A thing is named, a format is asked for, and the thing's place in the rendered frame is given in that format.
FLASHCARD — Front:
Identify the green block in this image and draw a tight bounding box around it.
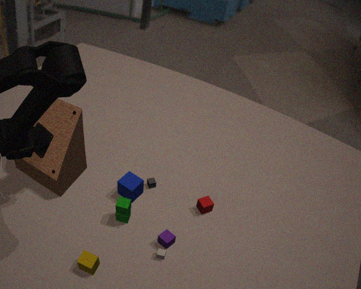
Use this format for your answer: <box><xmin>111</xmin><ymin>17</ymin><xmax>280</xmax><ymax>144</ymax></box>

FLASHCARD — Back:
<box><xmin>115</xmin><ymin>196</ymin><xmax>131</xmax><ymax>216</ymax></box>
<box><xmin>115</xmin><ymin>210</ymin><xmax>131</xmax><ymax>224</ymax></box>

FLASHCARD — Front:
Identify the yellow cube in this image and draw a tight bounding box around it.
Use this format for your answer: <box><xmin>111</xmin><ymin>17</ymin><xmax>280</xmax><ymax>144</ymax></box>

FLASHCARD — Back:
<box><xmin>77</xmin><ymin>250</ymin><xmax>100</xmax><ymax>275</ymax></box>

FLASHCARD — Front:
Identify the large blue block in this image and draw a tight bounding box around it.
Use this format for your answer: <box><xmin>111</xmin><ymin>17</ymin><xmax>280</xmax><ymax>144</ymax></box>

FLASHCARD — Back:
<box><xmin>117</xmin><ymin>171</ymin><xmax>144</xmax><ymax>202</ymax></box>

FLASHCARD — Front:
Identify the purple cube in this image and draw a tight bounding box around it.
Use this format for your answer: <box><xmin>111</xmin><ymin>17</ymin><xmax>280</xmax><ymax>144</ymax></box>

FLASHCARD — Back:
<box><xmin>157</xmin><ymin>230</ymin><xmax>176</xmax><ymax>249</ymax></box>

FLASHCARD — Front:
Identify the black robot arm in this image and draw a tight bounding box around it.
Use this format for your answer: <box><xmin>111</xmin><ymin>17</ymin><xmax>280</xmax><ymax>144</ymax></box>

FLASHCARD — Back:
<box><xmin>0</xmin><ymin>41</ymin><xmax>87</xmax><ymax>160</ymax></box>

